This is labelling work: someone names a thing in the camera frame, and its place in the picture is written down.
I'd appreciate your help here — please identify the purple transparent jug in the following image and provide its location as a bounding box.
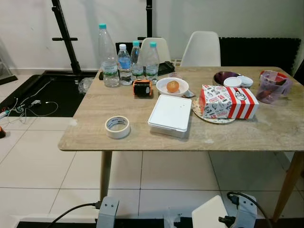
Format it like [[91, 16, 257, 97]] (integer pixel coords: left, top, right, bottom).
[[257, 70, 293, 105]]

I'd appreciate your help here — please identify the red white KFC box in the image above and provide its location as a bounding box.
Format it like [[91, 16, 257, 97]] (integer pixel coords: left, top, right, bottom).
[[199, 85, 260, 120]]

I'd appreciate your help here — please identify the round woven placemat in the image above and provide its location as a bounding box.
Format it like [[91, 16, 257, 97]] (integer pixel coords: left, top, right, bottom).
[[192, 98, 237, 124]]

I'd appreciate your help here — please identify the orange fruit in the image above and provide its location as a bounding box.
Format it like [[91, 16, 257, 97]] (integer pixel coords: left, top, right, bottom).
[[167, 80, 180, 93]]

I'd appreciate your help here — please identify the tall clear water bottle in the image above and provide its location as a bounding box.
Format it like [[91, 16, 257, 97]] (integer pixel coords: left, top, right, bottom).
[[98, 23, 120, 88]]

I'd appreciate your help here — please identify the white floor cable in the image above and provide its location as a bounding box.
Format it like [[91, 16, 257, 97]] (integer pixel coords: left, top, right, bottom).
[[12, 78, 58, 117]]

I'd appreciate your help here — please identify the white round container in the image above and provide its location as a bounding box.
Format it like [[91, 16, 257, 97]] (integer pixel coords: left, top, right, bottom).
[[237, 75, 254, 88]]

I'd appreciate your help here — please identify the small blue label water bottle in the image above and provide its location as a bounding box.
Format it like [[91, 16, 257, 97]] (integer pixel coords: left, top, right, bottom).
[[117, 44, 132, 86]]

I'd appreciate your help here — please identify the clear crumpled plastic bag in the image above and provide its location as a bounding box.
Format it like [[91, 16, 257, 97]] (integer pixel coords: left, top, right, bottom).
[[77, 77, 94, 94]]

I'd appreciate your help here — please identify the black rack floor mat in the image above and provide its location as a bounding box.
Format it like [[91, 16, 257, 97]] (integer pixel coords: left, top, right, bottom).
[[0, 70, 98, 118]]

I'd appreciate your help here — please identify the white plastic chair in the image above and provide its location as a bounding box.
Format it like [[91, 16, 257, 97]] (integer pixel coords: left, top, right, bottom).
[[139, 37, 171, 65], [180, 31, 222, 67]]

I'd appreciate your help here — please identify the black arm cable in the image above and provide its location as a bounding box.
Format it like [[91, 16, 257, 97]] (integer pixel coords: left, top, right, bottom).
[[227, 191, 274, 228], [47, 202, 103, 228]]

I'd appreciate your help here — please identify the light wooden dining table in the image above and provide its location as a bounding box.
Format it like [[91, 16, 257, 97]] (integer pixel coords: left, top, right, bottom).
[[58, 66, 304, 223]]

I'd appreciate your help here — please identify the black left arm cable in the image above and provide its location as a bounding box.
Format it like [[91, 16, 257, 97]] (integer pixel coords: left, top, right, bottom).
[[47, 202, 103, 228]]

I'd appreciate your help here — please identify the masking tape roll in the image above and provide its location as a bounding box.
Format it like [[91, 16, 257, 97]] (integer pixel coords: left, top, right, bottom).
[[105, 115, 131, 139]]

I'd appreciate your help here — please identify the white round lid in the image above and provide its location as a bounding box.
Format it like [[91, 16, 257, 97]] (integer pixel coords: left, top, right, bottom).
[[224, 76, 242, 88]]

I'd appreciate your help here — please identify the black slanted rack post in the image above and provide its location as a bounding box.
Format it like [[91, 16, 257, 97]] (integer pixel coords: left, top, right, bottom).
[[43, 0, 98, 79]]

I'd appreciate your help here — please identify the black and orange device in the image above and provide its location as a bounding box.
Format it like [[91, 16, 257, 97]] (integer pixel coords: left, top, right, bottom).
[[133, 79, 153, 98]]

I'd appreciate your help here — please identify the green label water bottle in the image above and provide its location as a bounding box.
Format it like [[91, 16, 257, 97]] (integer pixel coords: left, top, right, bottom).
[[131, 40, 144, 81], [145, 41, 160, 84]]

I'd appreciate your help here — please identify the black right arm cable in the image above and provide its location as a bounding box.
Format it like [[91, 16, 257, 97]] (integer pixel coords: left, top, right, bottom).
[[227, 191, 274, 228]]

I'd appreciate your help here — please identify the black upright rack post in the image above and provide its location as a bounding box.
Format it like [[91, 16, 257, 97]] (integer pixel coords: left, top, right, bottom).
[[138, 0, 153, 40]]

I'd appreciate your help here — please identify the white bowl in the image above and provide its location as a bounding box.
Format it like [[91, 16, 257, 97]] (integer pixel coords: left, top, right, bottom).
[[156, 77, 190, 97]]

